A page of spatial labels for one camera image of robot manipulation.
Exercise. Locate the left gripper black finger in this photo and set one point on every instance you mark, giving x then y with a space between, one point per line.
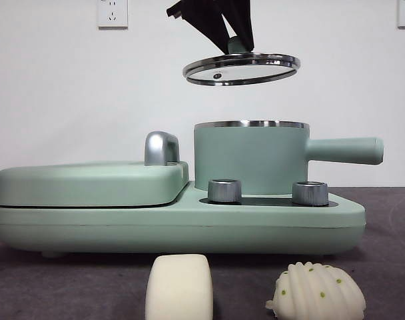
240 20
209 20

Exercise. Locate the glass pot lid green knob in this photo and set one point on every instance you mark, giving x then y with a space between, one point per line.
236 71

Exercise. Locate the white rectangular steamed bun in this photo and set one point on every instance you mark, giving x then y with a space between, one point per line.
179 286

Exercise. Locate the white hedgehog bun green dots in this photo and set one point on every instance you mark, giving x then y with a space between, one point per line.
315 293

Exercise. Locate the silver control knob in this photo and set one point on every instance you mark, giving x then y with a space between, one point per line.
309 193
224 191

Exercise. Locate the mint green griddle lid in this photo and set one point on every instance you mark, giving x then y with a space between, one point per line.
89 185

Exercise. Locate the mint green breakfast machine base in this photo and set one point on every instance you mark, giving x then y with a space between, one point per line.
189 230

